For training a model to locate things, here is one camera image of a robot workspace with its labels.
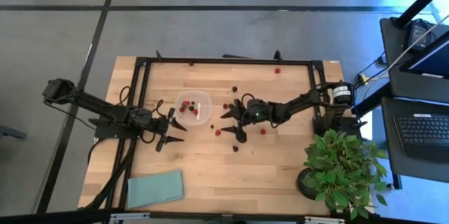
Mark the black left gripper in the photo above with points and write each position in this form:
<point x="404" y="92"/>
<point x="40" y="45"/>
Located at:
<point x="161" y="125"/>

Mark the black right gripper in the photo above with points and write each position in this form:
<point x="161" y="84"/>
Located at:
<point x="250" y="115"/>

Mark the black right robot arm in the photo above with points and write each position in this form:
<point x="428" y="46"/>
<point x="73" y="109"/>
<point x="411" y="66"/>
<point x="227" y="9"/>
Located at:
<point x="301" y="103"/>

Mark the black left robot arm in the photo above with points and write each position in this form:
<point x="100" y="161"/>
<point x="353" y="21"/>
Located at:
<point x="105" y="110"/>

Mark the clear plastic tupperware container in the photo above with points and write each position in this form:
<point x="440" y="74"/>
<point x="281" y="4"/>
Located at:
<point x="203" y="117"/>

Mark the teal folded cloth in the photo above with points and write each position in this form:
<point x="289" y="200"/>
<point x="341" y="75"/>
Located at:
<point x="156" y="189"/>

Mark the black plant pot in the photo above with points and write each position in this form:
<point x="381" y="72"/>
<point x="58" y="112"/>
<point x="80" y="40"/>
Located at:
<point x="304" y="189"/>

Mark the green leafy plant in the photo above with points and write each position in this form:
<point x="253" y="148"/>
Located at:
<point x="340" y="171"/>

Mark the yellow plug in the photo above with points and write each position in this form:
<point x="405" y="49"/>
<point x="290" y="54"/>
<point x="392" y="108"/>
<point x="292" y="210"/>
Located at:
<point x="363" y="78"/>

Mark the black rig pole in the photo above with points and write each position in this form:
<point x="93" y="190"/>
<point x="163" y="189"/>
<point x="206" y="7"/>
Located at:
<point x="421" y="3"/>
<point x="375" y="97"/>

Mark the black rig crossbar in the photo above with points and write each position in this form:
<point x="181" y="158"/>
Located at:
<point x="52" y="217"/>

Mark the grey furniture foot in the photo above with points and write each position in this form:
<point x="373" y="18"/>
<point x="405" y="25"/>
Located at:
<point x="10" y="132"/>

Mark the dark grey desk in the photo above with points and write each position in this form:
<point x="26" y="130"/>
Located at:
<point x="421" y="171"/>
<point x="393" y="41"/>

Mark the black keyboard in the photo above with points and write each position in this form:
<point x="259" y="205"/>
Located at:
<point x="424" y="131"/>

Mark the black power adapter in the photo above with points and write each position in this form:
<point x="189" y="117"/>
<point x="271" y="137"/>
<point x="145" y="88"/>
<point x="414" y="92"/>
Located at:
<point x="418" y="34"/>

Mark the black monitor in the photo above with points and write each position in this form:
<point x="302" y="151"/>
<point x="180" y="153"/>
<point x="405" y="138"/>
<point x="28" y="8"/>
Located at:
<point x="435" y="62"/>

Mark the black metal table frame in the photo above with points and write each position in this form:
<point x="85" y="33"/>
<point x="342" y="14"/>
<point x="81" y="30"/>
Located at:
<point x="228" y="61"/>

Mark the black frame clamp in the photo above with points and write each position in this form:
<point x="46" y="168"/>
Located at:
<point x="158" y="55"/>
<point x="278" y="55"/>

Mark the silver metal bracket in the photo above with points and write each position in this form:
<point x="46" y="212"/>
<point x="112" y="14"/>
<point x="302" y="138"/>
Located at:
<point x="324" y="220"/>
<point x="129" y="216"/>

